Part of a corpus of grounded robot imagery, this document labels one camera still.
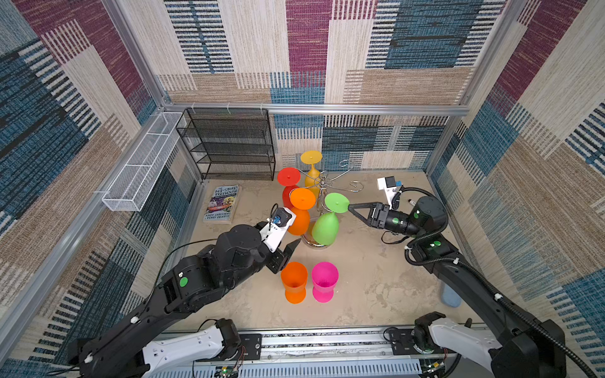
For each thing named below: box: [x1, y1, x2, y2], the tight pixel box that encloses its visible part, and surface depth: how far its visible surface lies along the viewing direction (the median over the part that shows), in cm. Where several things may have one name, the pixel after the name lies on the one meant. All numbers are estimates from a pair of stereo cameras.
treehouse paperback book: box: [203, 184, 240, 225], surface depth 108 cm
